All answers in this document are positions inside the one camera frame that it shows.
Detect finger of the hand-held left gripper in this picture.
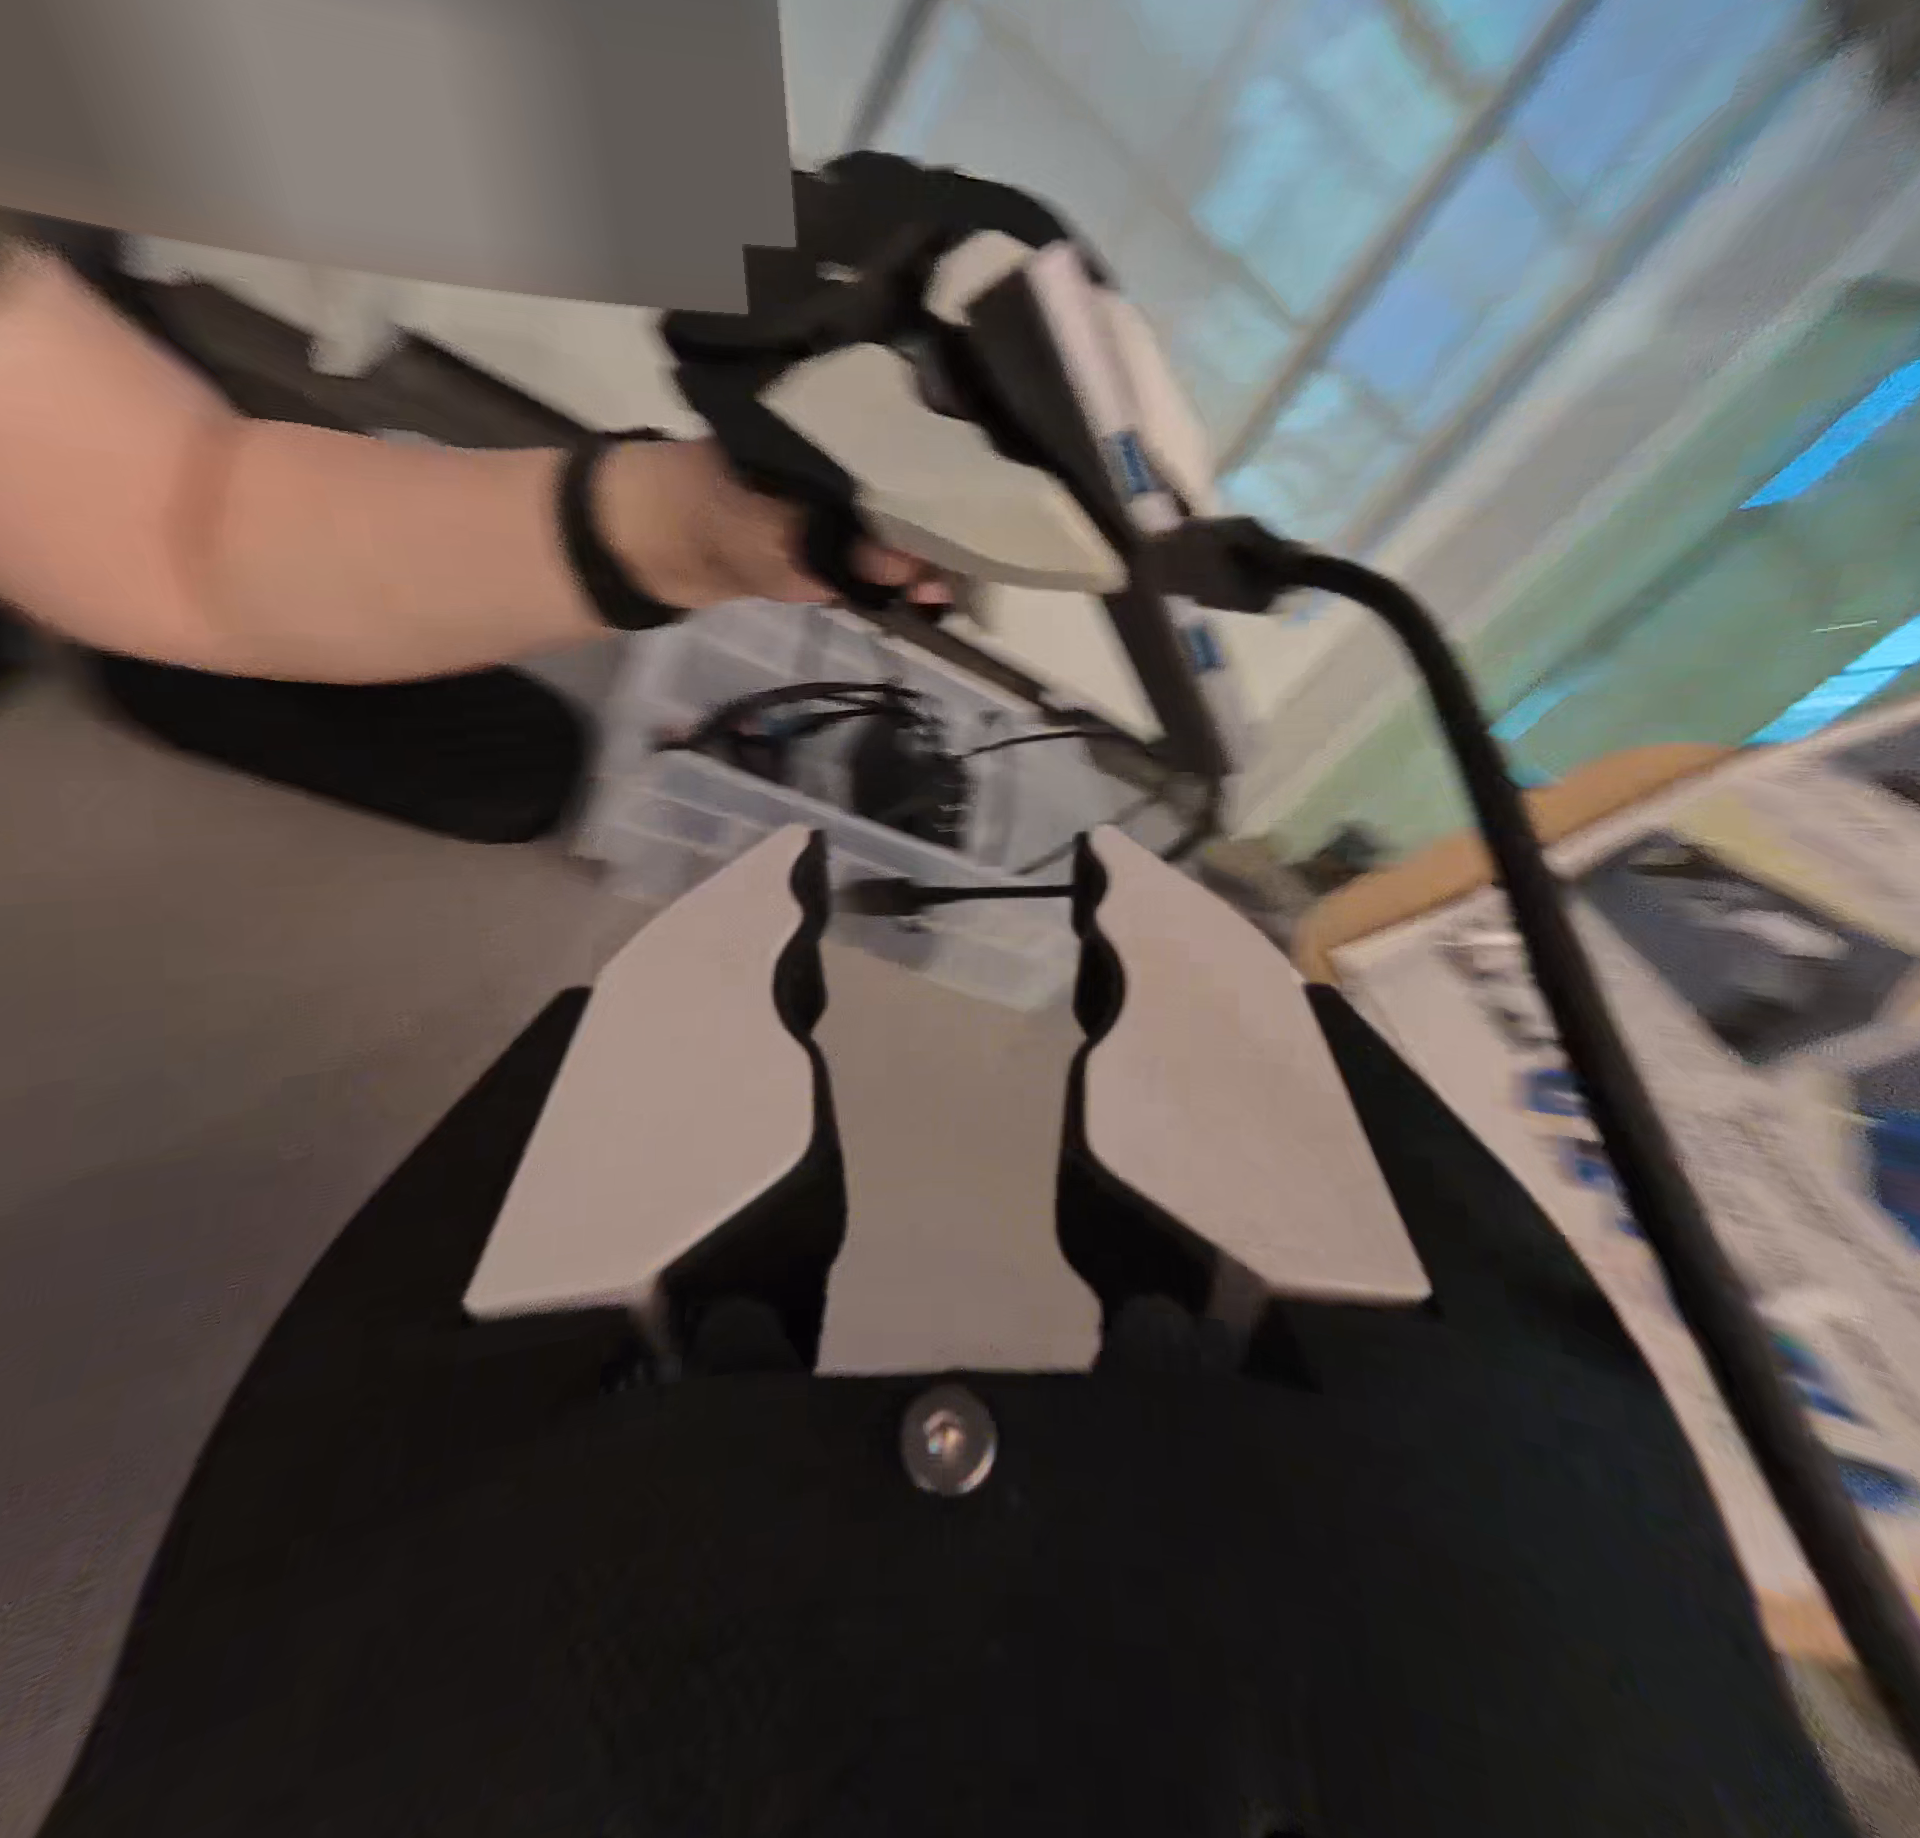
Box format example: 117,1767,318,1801
755,338,1135,598
926,236,1221,523

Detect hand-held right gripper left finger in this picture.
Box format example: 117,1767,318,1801
462,822,850,1360

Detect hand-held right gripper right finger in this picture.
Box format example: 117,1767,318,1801
1054,822,1434,1345

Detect grey slim USB hub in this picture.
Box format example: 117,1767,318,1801
961,269,1240,790

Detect clear plastic bin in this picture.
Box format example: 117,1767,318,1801
574,603,1251,1018

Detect short black plug cable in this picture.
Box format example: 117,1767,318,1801
829,720,1225,921

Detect black USB cable grey plug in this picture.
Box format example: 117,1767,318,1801
1146,514,1920,1742

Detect person's left forearm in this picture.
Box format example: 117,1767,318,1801
0,254,603,687

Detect person's left hand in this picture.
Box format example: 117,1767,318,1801
600,434,958,620

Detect black wrist band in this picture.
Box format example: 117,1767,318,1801
552,427,685,636

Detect instruction sheet on stand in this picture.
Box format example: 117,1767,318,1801
1291,740,1920,1677

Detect window with white blinds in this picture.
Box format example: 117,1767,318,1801
841,0,1920,557

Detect black mesh wrist rest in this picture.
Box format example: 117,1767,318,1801
91,655,590,847

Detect printed instruction poster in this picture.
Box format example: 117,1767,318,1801
1333,753,1920,1617

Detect bundle of black cables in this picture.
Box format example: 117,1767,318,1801
657,680,940,790

